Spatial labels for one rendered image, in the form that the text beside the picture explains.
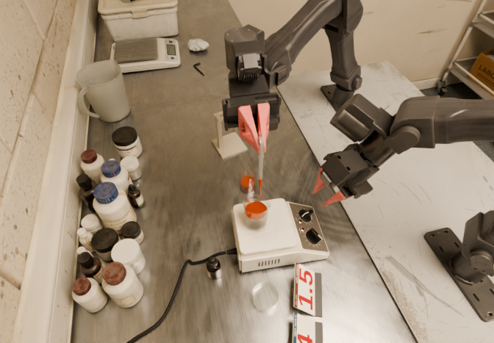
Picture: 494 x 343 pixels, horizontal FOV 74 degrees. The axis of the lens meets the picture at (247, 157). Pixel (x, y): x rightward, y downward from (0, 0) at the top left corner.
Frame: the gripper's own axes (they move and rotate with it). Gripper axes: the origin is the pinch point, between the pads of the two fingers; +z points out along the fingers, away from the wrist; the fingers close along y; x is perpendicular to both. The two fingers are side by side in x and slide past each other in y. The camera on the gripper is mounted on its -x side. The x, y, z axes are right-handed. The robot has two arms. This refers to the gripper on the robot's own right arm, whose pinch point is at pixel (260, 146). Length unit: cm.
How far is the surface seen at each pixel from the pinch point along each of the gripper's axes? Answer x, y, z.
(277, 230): 22.9, 3.2, 3.2
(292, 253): 25.2, 5.3, 7.8
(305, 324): 29.2, 5.0, 20.2
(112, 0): 18, -40, -107
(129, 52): 28, -34, -82
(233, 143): 31.4, -1.8, -31.2
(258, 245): 22.7, -1.4, 6.0
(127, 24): 25, -35, -99
